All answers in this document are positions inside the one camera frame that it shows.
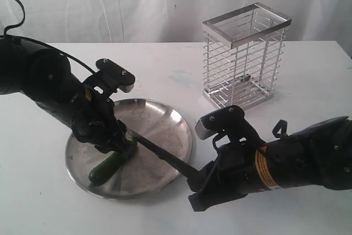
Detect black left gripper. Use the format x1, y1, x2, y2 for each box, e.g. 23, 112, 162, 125
71, 84, 129, 154

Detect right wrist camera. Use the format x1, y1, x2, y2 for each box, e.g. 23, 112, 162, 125
195, 105, 265, 147

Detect white backdrop curtain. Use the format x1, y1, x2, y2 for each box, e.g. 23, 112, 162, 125
14, 0, 351, 49

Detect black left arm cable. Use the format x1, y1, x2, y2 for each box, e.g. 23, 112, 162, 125
0, 0, 97, 75

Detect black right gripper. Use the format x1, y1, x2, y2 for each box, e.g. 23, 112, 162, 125
186, 144, 264, 212

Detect green cucumber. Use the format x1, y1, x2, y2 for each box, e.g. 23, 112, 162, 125
88, 138, 138, 187

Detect chrome wire utensil basket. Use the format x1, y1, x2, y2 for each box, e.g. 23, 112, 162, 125
202, 2, 292, 109

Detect round stainless steel plate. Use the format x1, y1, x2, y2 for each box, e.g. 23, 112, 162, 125
65, 99, 193, 200

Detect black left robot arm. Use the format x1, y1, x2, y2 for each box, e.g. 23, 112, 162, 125
1, 36, 135, 154

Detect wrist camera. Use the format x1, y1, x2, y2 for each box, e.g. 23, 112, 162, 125
84, 58, 135, 95
195, 105, 265, 147

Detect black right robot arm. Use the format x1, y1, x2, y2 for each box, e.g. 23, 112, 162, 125
188, 116, 351, 212

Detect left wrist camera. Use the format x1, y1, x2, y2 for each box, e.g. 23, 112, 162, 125
84, 58, 135, 95

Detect black handled knife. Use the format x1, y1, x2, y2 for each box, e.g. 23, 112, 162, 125
127, 129, 198, 179

